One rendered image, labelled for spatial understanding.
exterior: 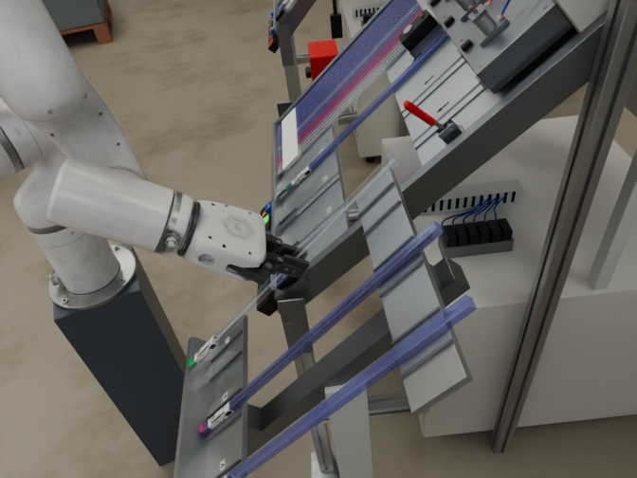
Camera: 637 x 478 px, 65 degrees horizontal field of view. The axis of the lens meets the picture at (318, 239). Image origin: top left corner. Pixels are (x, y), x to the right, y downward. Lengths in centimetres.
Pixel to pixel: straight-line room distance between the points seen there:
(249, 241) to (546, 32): 51
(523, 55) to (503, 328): 60
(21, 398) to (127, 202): 151
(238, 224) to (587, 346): 93
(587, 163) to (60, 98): 73
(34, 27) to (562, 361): 123
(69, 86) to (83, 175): 10
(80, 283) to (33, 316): 119
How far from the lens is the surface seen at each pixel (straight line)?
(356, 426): 83
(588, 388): 152
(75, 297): 119
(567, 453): 169
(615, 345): 139
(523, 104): 82
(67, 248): 110
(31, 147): 99
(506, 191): 134
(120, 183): 65
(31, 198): 106
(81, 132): 72
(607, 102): 83
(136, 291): 115
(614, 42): 79
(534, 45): 83
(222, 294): 204
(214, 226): 66
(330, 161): 113
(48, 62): 62
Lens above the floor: 146
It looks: 42 degrees down
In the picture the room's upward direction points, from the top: 8 degrees counter-clockwise
